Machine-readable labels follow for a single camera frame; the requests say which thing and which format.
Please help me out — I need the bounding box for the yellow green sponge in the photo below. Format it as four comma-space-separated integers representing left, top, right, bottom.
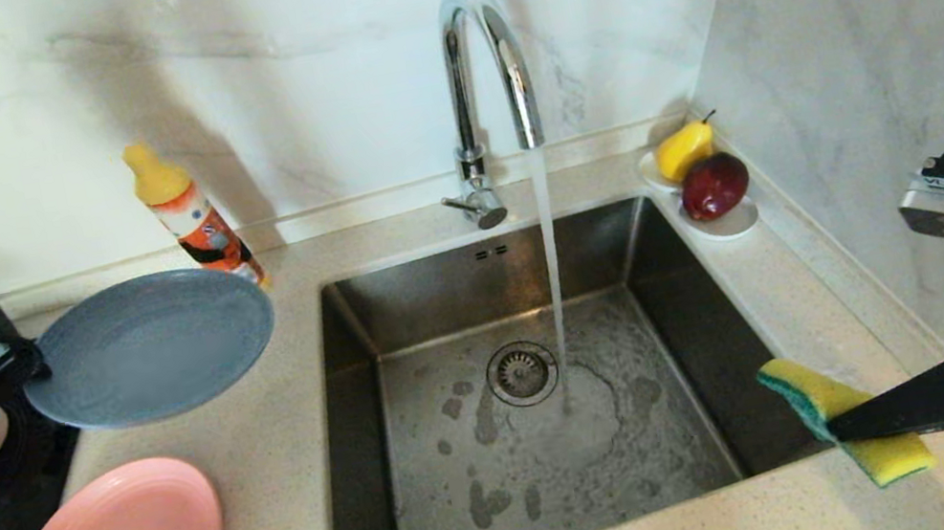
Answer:
755, 335, 940, 506

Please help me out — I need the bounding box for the blue grey plate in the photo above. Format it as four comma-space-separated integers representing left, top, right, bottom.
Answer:
9, 253, 291, 443

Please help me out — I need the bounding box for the orange dish soap bottle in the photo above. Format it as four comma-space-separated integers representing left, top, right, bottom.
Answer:
121, 125, 273, 308

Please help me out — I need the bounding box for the chrome gooseneck faucet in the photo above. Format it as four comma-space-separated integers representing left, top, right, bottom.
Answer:
406, 0, 560, 236

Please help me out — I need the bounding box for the stainless steel sink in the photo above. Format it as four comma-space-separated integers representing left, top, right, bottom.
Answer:
275, 169, 859, 530

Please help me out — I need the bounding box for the small white dish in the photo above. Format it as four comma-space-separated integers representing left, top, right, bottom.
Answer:
636, 136, 763, 254

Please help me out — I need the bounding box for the dark red apple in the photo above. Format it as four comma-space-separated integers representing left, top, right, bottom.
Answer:
675, 149, 757, 226

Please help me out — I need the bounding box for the yellow pear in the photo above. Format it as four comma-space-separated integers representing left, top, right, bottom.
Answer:
651, 110, 727, 188

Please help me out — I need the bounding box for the round metal drain strainer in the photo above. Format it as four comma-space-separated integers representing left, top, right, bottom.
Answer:
483, 337, 564, 412

